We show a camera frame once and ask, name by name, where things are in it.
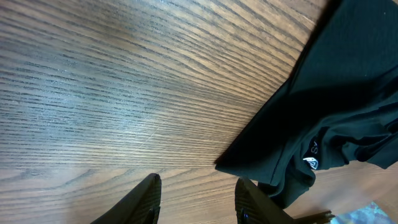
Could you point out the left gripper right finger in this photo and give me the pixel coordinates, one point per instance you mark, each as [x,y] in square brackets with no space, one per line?
[252,206]

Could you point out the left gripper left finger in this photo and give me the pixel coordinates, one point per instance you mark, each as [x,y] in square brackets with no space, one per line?
[140,206]

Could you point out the black t-shirt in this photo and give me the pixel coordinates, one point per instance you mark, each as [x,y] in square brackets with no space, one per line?
[339,105]

